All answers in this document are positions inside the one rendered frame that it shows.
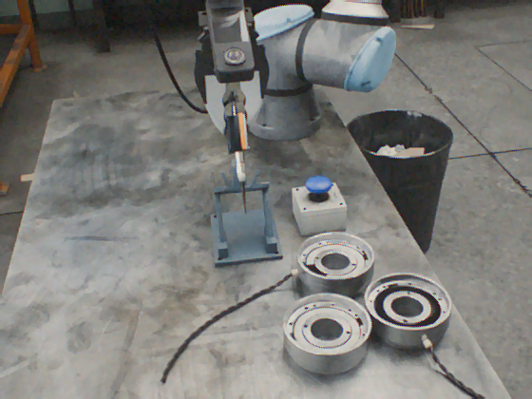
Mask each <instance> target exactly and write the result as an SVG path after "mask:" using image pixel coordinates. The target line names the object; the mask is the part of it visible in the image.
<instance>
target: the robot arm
mask: <svg viewBox="0 0 532 399"><path fill-rule="evenodd" d="M381 4H382V0H332V1H331V3H329V4H328V5H327V6H326V7H325V8H324V9H323V10H322V11H321V19H317V18H314V12H313V10H312V8H310V7H308V6H306V5H289V6H282V7H278V8H273V9H268V10H265V11H262V12H260V13H259V14H258V15H257V16H255V17H253V12H252V10H251V8H245V6H244V1H243V0H206V3H205V6H206V10H205V11H198V17H199V31H200V37H199V38H198V40H199V42H200V43H201V50H195V55H196V61H195V63H194V77H195V81H196V85H197V87H198V89H199V94H200V96H201V98H202V100H203V101H204V103H205V107H206V108H207V111H208V113H209V114H210V116H211V118H212V121H213V123H214V124H215V126H216V127H217V128H218V130H219V131H220V133H221V134H226V122H225V115H224V114H225V103H224V101H223V96H224V94H225V89H226V84H227V83H236V82H239V87H240V90H241V92H242V93H243V94H245V98H244V101H243V104H244V107H245V110H246V114H245V119H246V130H247V131H246V133H249V132H251V133H252V134H254V135H256V136H258V137H260V138H261V139H264V140H268V141H297V140H300V139H304V138H306V137H309V136H311V135H312V134H315V133H316V132H317V131H319V129H320V127H321V126H322V113H321V109H320V105H319V102H318V100H317V98H316V95H315V93H314V85H319V86H331V87H336V88H341V89H345V90H346V91H348V92H352V91H356V92H363V93H369V92H371V91H373V90H375V89H376V88H377V87H378V86H380V85H381V83H382V82H383V79H385V77H386V75H387V73H388V71H389V70H390V64H391V62H392V58H393V56H394V52H395V48H396V41H395V40H396V34H395V32H394V30H393V29H391V28H390V27H387V22H388V18H389V16H388V15H386V13H385V10H384V9H383V8H382V5H381Z"/></svg>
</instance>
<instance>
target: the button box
mask: <svg viewBox="0 0 532 399"><path fill-rule="evenodd" d="M293 214H294V217H295V220H296V222H297V225H298V227H299V232H300V234H301V236H308V235H315V234H324V233H331V232H340V231H347V204H346V202H345V201H344V200H343V198H342V196H341V194H340V191H339V189H338V187H337V186H336V184H335V183H333V184H332V189H331V190H330V191H328V192H326V193H324V194H323V195H322V196H321V197H317V196H316V195H315V194H313V193H311V192H309V191H308V190H307V189H306V187H295V188H293Z"/></svg>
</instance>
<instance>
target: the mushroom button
mask: <svg viewBox="0 0 532 399"><path fill-rule="evenodd" d="M332 187H333V183H332V181H331V180H329V179H328V178H326V177H323V176H314V177H311V178H309V179H308V180H306V189H307V190H308V191H309V192H311V193H313V194H315V195H316V196H317V197H321V196H322V195H323V194H324V193H326V192H328V191H330V190H331V189H332Z"/></svg>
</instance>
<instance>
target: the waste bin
mask: <svg viewBox="0 0 532 399"><path fill-rule="evenodd" d="M346 127H347V129H348V131H349V133H350V134H351V136H352V137H353V140H354V141H355V143H356V144H357V146H358V147H359V148H360V150H361V153H362V154H363V156H364V157H365V159H366V161H368V165H369V166H370V168H371V169H372V171H373V173H374V175H375V177H376V178H377V179H378V180H379V181H380V183H381V186H382V187H383V188H384V190H385V192H386V193H387V194H388V196H389V200H391V202H392V204H393V205H394V207H395V209H396V211H397V213H398V214H399V215H400V217H401V218H402V220H403V222H404V223H405V224H406V226H407V228H408V229H409V232H410V234H411V235H412V236H413V238H414V240H415V241H416V242H417V245H418V247H419V248H420V249H421V251H422V252H423V254H425V253H426V251H427V250H428V249H429V247H430V243H431V236H432V231H433V227H434V222H435V219H436V215H437V210H438V206H439V198H440V194H441V189H442V185H443V180H444V178H445V175H446V170H447V161H448V157H449V153H450V147H451V146H452V144H453V132H452V130H451V129H450V127H449V126H448V125H446V124H445V123H444V122H442V121H440V120H439V119H436V118H434V117H432V116H431V115H429V114H427V113H425V112H417V111H412V110H406V109H382V110H375V111H372V112H368V113H363V114H361V115H359V116H357V117H355V118H354V119H353V120H351V121H349V122H348V123H347V126H346ZM396 145H403V146H404V148H405V149H409V148H410V147H411V148H424V154H423V155H417V156H408V157H398V156H389V155H383V154H377V152H378V151H379V150H380V148H381V147H386V146H388V147H390V148H393V147H395V146H396Z"/></svg>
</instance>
